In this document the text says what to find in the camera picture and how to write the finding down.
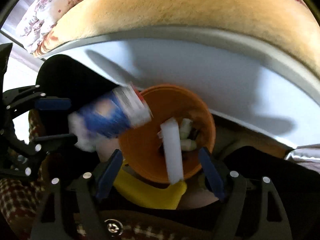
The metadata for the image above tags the yellow slipper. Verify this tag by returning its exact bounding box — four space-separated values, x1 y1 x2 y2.
113 162 187 210

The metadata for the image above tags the white paper tube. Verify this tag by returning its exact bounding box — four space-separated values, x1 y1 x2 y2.
161 118 184 184

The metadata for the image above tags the blue white medicine box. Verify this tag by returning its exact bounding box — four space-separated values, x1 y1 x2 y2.
68 85 152 152

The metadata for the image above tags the white bed frame side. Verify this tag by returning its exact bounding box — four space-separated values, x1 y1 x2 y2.
45 26 319 147

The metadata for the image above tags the small white pill bottle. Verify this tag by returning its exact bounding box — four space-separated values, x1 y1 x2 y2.
179 118 197 152

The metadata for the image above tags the rolled pink floral quilt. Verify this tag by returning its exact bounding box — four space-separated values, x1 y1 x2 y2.
16 0 83 54

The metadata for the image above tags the yellow floral plush blanket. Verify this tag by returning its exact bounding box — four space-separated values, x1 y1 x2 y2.
34 0 319 73

